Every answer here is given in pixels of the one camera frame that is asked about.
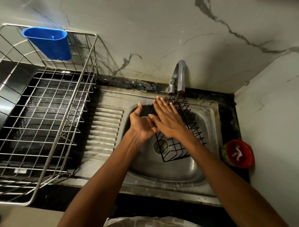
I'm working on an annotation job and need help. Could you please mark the person's patterned clothing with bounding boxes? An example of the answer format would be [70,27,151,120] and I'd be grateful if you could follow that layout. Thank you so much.
[104,216,201,227]

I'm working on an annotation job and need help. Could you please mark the person's right forearm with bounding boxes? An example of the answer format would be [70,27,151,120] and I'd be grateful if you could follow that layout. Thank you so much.
[180,134,289,227]

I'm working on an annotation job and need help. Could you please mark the stainless steel sink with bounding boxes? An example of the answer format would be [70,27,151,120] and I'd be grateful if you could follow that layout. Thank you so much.
[56,85,225,207]

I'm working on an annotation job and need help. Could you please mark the dark steel drip tray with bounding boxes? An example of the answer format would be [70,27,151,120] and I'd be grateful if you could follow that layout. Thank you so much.
[0,60,95,178]

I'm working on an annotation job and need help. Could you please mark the steel wire dish rack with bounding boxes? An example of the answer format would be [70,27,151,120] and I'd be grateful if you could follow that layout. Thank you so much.
[0,23,98,207]

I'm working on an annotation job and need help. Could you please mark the chrome sink faucet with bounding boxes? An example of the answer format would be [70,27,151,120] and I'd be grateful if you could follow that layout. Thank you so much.
[160,60,187,95]

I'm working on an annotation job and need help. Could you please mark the round sink drain strainer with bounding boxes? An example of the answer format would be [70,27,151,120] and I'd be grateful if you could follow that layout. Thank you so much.
[153,139,169,155]

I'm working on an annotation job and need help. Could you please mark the red and green bowl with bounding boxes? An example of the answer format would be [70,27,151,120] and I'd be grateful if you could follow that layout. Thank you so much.
[221,139,255,169]

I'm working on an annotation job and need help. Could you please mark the black wire basket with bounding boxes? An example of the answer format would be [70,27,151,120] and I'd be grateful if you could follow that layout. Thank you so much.
[148,96,207,162]

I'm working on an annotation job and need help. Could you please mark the white scrap in bowl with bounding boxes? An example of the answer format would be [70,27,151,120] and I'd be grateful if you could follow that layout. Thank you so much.
[231,145,243,162]

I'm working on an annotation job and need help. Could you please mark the person's left forearm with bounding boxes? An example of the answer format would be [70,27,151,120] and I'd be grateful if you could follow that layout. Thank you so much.
[57,131,146,227]

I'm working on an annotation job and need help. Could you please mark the person's right hand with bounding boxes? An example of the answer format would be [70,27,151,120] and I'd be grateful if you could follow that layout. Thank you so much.
[148,96,194,141]

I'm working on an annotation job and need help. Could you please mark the blue plastic cutlery holder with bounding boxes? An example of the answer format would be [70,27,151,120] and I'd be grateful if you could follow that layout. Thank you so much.
[21,27,72,61]

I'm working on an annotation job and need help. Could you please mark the person's left hand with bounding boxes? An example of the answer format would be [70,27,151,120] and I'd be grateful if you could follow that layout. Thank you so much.
[129,102,159,143]

